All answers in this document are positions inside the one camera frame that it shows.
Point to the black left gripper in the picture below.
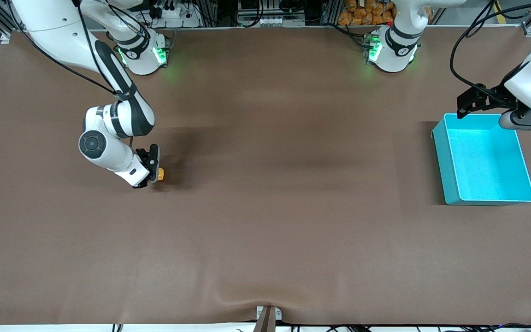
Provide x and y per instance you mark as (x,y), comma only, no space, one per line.
(492,98)

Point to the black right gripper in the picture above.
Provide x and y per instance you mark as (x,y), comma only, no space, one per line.
(146,158)

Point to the yellow beetle toy car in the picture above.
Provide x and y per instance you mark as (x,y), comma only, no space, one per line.
(161,174)

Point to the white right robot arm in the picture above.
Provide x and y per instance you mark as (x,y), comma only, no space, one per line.
(109,152)

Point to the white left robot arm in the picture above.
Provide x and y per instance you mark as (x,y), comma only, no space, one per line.
(392,50)

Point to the turquoise plastic bin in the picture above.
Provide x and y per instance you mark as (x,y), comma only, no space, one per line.
(486,161)

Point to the brown table mat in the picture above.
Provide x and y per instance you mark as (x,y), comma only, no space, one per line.
(265,230)

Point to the orange snack bags pile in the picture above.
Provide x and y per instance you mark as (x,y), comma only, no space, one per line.
(367,13)

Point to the white power strip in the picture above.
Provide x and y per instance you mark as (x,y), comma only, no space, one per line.
(175,16)

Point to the white terminal block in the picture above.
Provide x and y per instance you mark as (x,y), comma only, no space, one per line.
(281,21)

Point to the metal table clamp bracket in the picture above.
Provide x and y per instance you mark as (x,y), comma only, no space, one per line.
(268,318)

